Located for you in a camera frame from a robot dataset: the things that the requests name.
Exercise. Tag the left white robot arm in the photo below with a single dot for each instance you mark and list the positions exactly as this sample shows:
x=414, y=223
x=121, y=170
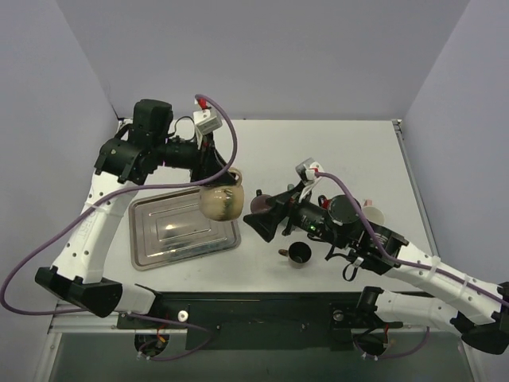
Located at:
x=120, y=171

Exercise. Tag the cream beige mug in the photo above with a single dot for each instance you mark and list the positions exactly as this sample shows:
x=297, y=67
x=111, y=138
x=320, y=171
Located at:
x=223, y=202

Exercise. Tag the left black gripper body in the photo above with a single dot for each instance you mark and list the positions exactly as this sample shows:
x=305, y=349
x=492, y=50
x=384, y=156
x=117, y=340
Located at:
x=207, y=160

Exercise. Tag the red mug black handle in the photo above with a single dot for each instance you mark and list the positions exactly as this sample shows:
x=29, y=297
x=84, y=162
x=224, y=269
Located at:
x=323, y=201

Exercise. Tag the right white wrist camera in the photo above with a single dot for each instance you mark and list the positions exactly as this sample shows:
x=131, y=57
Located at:
x=307, y=170

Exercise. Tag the mauve cylindrical mug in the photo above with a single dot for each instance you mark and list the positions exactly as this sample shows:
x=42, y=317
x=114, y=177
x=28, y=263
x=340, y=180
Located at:
x=259, y=202

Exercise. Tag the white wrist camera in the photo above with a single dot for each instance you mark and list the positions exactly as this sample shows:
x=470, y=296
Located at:
x=307, y=170
x=206, y=121

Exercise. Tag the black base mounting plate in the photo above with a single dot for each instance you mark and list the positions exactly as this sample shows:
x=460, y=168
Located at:
x=262, y=321

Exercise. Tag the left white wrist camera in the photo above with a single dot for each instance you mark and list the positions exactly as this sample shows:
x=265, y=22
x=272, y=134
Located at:
x=206, y=121

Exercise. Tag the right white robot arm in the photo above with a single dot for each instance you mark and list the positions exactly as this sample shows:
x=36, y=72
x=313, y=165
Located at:
x=475, y=311

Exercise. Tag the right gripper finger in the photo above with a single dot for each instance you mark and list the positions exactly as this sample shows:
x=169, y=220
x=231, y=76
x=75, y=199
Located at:
x=265, y=224
x=280, y=199

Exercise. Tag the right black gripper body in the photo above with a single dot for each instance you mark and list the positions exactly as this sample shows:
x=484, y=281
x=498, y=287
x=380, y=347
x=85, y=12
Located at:
x=285, y=211

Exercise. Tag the pink faceted mug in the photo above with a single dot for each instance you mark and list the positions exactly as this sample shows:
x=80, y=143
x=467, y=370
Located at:
x=373, y=213

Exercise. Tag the stainless steel tray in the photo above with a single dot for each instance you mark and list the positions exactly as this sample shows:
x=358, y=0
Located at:
x=169, y=228

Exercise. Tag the small brown mug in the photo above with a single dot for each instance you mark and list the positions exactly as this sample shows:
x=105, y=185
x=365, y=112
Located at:
x=298, y=254

